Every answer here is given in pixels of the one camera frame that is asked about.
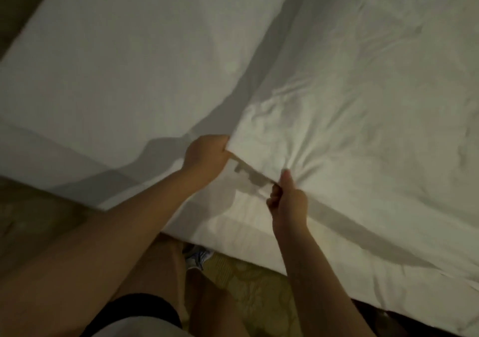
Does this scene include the person's left hand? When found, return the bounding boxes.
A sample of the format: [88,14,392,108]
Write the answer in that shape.
[181,134,233,190]

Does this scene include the person's right hand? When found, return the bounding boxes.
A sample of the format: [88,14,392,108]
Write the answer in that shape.
[265,168,310,238]

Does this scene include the white bed sheet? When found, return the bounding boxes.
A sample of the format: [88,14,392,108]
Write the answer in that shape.
[0,0,479,336]

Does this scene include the white duvet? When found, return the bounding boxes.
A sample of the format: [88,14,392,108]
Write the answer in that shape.
[225,0,479,282]

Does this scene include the person's right forearm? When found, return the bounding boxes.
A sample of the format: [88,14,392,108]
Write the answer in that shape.
[273,224,375,337]

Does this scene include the person's left forearm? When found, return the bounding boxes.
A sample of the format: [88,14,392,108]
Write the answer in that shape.
[0,168,207,337]

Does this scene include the person's white shoe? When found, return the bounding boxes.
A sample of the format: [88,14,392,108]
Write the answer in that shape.
[183,245,216,271]

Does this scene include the person's left leg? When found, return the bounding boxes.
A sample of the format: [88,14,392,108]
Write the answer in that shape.
[112,234,188,306]

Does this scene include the person's leg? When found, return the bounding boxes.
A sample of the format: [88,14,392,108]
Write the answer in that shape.
[112,234,188,306]
[186,268,251,337]

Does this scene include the person's right leg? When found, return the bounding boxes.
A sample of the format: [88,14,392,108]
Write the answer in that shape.
[186,268,251,337]

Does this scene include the person's black shorts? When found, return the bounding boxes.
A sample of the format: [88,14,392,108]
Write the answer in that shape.
[81,294,184,337]

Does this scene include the person's white shirt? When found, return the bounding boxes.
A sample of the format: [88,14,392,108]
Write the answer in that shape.
[93,317,192,337]

